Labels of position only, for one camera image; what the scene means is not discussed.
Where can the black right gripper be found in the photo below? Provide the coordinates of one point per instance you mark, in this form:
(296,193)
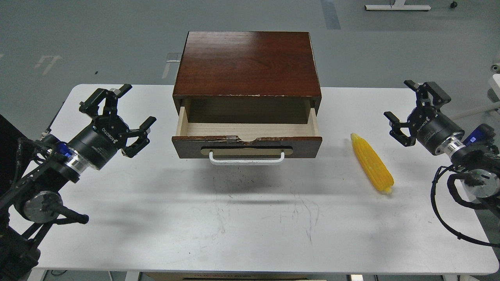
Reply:
(426,123)

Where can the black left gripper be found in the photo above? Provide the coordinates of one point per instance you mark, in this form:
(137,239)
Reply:
(107,133)

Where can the yellow corn cob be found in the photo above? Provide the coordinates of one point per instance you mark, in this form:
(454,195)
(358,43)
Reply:
(372,165)

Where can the wooden drawer with white handle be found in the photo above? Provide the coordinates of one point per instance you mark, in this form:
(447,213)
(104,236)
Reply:
(247,128)

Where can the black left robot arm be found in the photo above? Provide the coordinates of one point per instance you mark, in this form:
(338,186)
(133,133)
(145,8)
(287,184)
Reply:
(32,204)

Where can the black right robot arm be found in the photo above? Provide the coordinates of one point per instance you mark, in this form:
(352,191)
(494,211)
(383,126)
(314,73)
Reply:
(476,186)

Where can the dark wooden drawer cabinet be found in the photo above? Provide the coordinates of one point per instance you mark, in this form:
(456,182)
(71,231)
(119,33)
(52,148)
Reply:
(248,64)

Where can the white stand at right edge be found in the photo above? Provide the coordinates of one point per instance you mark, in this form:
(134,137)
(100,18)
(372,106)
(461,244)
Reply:
(493,93)

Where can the white table leg base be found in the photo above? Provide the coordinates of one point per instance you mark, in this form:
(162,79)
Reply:
(397,5)

